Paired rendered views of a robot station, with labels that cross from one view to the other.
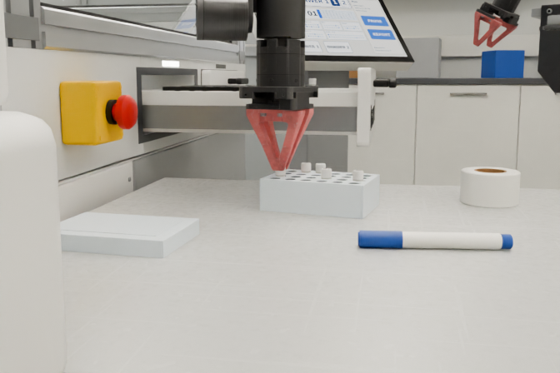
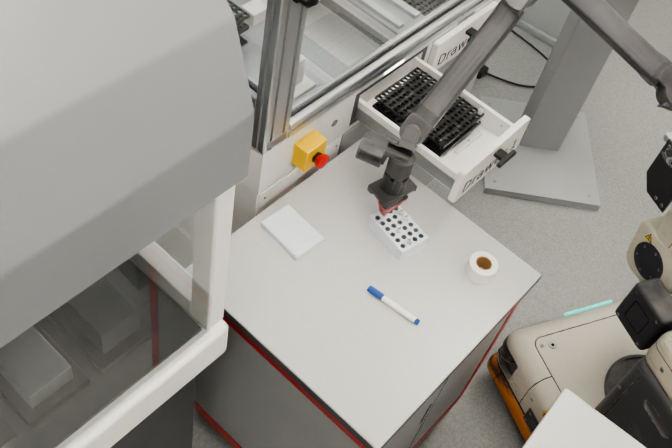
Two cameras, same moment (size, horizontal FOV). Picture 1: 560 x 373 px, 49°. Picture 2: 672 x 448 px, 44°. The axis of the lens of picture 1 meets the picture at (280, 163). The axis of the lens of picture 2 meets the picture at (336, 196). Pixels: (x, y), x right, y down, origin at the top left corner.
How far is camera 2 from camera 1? 1.55 m
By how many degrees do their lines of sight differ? 46
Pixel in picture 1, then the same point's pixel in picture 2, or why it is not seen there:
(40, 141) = (224, 332)
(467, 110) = not seen: outside the picture
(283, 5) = (396, 168)
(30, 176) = (221, 338)
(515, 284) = (385, 347)
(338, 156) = not seen: hidden behind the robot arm
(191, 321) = (277, 313)
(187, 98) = (379, 120)
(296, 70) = (396, 190)
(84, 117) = (301, 161)
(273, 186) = (373, 222)
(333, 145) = not seen: hidden behind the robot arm
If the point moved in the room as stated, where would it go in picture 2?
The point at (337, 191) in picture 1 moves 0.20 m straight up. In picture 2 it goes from (393, 246) to (412, 192)
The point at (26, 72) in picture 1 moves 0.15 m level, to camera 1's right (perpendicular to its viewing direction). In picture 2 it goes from (275, 152) to (331, 185)
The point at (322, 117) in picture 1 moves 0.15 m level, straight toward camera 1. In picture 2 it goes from (439, 174) to (406, 210)
